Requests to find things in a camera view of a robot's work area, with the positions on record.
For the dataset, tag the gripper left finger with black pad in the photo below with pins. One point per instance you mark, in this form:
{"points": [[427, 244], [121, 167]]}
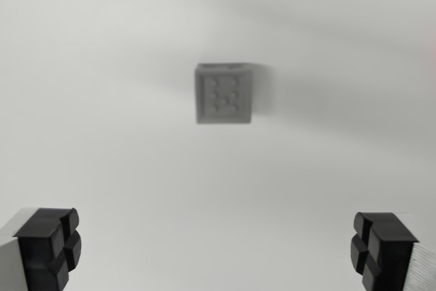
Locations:
{"points": [[41, 250]]}

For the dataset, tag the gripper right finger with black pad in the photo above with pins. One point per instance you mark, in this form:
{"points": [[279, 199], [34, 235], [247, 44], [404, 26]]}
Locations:
{"points": [[388, 253]]}

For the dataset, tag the grey embossed cube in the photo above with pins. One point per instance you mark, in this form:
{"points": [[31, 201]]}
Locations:
{"points": [[223, 95]]}

